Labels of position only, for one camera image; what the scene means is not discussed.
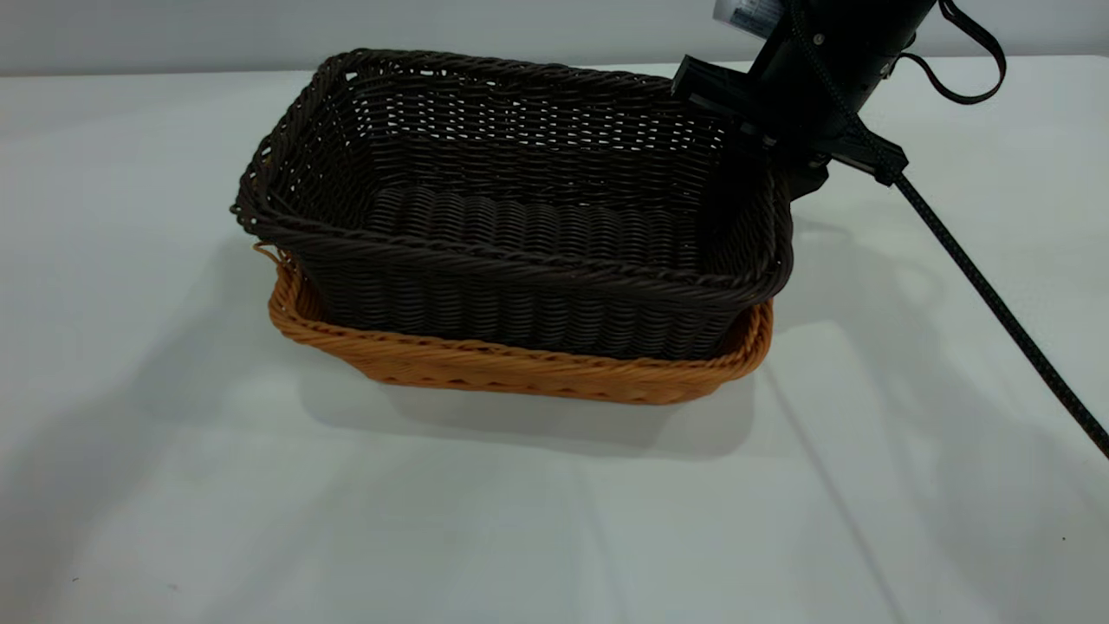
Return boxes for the black strap loop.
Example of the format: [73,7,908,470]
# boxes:
[899,0,1008,106]

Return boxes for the black braided cable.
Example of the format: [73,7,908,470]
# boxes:
[787,0,1109,458]

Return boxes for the dark brown wicker basket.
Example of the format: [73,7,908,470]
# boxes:
[230,49,795,362]

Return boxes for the orange wicker basket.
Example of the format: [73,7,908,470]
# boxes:
[253,243,775,406]

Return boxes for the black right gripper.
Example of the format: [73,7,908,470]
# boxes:
[671,43,910,219]

